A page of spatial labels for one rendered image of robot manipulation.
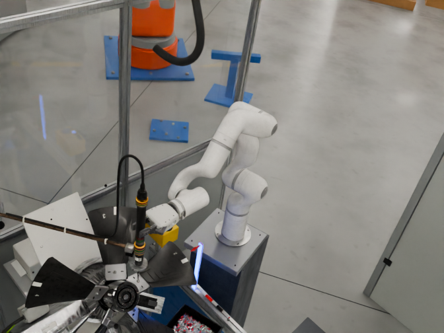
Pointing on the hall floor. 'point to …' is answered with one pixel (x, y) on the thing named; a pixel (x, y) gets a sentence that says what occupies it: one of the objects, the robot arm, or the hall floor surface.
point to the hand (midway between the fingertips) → (140, 228)
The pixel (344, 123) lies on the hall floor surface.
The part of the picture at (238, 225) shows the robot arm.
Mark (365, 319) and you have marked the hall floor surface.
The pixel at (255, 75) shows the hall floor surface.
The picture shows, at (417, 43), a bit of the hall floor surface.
